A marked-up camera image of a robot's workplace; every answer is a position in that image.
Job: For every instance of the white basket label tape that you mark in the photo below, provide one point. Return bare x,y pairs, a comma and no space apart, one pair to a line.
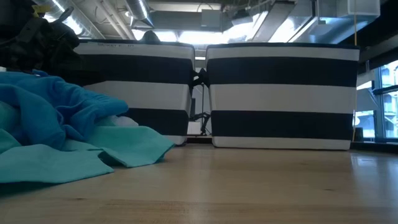
115,45

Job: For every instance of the blue garment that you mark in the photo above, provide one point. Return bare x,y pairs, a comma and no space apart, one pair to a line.
46,105

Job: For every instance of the dark domed object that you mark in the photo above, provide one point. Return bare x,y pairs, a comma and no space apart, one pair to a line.
150,36

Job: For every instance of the navy white striped labelled basket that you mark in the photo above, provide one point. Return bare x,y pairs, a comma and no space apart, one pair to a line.
140,93

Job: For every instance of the white grey patterned garment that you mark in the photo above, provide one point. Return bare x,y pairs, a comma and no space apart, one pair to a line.
124,121

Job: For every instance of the teal garment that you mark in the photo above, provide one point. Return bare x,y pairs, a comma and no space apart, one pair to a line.
130,143

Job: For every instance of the black stand with pole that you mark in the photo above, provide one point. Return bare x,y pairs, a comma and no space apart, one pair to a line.
203,76

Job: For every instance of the navy white striped plain basket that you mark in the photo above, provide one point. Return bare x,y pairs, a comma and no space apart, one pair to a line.
280,96

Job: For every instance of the round silver ceiling duct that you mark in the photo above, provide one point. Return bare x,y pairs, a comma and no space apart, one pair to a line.
138,12

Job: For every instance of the rectangular ceiling duct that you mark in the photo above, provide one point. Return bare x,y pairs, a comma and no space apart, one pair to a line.
186,20

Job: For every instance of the black aluminium rig frame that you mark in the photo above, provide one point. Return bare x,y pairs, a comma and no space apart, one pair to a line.
379,46

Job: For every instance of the window frame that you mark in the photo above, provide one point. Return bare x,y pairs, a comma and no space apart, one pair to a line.
377,109

